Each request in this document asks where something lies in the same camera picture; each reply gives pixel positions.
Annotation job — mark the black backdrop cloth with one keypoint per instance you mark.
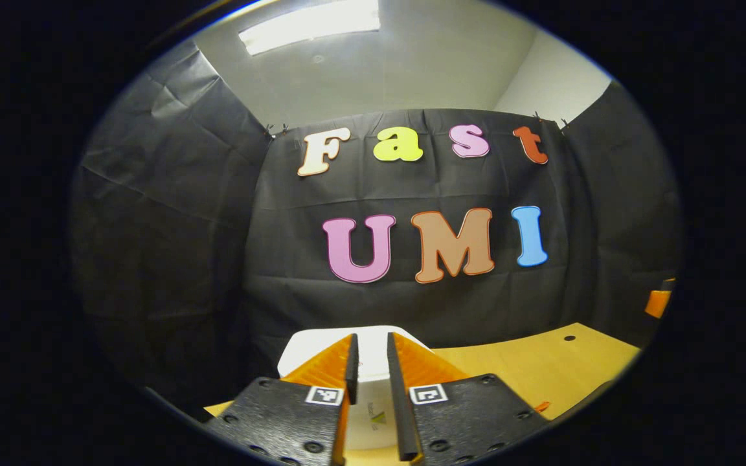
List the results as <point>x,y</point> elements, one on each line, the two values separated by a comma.
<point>282,259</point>

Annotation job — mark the white desktop garbage bin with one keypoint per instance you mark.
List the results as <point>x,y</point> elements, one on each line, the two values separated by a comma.
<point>373,353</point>

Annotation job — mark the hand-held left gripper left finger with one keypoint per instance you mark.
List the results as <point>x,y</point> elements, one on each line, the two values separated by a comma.
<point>351,369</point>

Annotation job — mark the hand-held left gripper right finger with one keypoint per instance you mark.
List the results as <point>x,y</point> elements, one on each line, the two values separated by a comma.
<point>395,401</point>

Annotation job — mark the orange paper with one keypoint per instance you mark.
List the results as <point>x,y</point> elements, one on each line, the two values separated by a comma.
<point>541,407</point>

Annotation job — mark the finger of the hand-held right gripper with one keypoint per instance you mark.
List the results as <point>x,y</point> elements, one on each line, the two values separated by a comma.
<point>658,303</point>

